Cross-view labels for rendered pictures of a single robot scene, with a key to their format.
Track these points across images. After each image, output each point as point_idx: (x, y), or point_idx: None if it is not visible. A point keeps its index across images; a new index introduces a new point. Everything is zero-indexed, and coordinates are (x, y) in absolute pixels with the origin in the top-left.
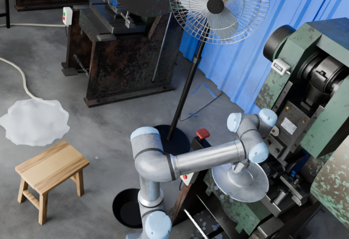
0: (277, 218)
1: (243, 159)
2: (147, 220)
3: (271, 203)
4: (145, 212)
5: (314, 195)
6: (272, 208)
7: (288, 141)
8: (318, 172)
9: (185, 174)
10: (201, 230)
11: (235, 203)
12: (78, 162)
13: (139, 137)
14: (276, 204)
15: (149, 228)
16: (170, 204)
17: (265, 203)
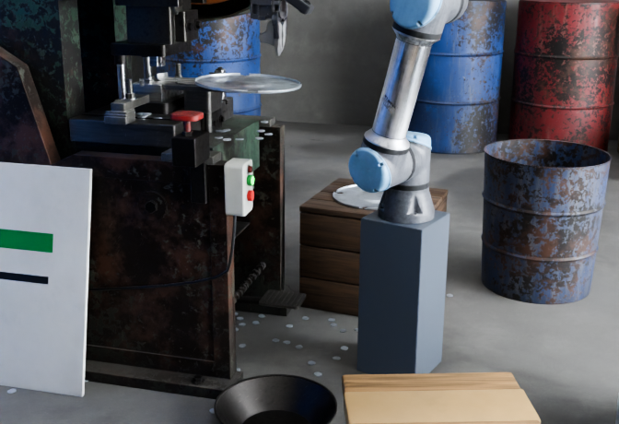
0: (233, 116)
1: (286, 11)
2: (423, 136)
3: (227, 105)
4: (409, 151)
5: None
6: (228, 108)
7: (186, 1)
8: (129, 65)
9: (249, 190)
10: (236, 292)
11: (242, 152)
12: (371, 383)
13: None
14: (227, 99)
15: (429, 136)
16: (184, 402)
17: (224, 116)
